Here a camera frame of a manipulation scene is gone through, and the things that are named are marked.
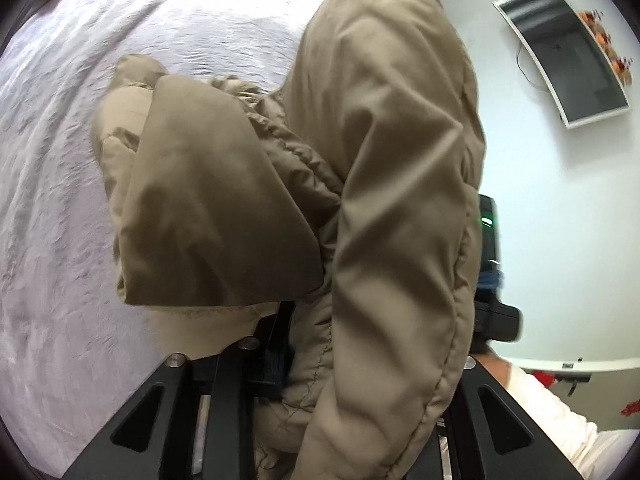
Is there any lilac plush bed blanket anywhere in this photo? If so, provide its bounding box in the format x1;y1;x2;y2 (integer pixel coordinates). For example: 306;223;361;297
0;0;366;478

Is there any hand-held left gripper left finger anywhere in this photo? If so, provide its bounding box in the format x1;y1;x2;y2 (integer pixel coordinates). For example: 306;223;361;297
62;302;297;480

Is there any thin black cable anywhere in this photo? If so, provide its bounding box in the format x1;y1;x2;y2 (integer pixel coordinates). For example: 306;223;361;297
515;42;548;95

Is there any tan puffer jacket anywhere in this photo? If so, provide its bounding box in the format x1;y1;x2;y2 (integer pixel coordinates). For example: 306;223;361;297
90;0;487;480

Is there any white framed wall screen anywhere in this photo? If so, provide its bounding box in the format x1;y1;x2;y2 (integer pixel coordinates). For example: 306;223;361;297
492;0;630;130

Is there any orange flower wall decoration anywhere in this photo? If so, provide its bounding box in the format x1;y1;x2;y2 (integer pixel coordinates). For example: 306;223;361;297
577;7;635;86

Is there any person's right forearm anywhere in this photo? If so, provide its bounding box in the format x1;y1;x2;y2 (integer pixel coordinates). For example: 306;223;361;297
481;351;640;480

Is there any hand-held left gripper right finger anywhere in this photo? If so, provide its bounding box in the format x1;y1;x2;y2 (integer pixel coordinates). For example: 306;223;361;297
439;354;583;480

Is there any white shelf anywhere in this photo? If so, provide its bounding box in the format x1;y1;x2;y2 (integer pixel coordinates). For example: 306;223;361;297
502;356;595;396

